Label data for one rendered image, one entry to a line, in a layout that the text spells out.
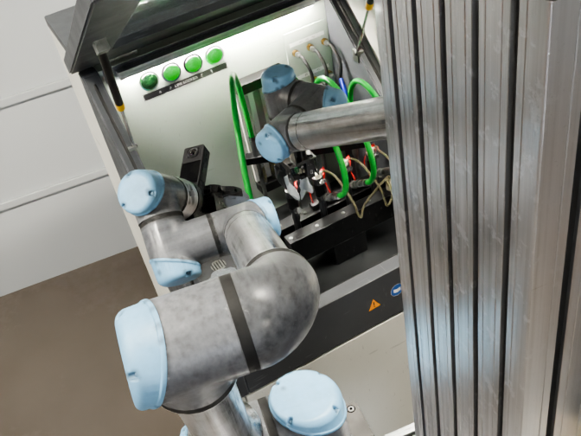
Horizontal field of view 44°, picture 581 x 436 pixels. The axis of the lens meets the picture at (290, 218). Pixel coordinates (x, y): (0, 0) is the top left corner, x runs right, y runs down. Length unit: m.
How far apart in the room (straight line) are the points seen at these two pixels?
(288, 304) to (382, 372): 1.25
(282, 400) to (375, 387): 0.91
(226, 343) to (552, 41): 0.48
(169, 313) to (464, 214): 0.34
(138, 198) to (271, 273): 0.42
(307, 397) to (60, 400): 1.99
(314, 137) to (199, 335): 0.66
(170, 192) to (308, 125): 0.31
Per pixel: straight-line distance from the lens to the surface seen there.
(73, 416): 3.01
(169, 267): 1.17
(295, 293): 0.81
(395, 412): 2.22
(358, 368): 1.97
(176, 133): 1.95
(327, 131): 1.34
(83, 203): 3.39
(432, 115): 0.63
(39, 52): 3.04
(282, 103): 1.56
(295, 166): 1.65
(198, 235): 1.18
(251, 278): 0.81
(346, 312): 1.79
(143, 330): 0.80
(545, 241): 0.56
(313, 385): 1.20
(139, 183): 1.19
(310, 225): 1.90
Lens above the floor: 2.22
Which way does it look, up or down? 40 degrees down
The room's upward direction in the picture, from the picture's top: 12 degrees counter-clockwise
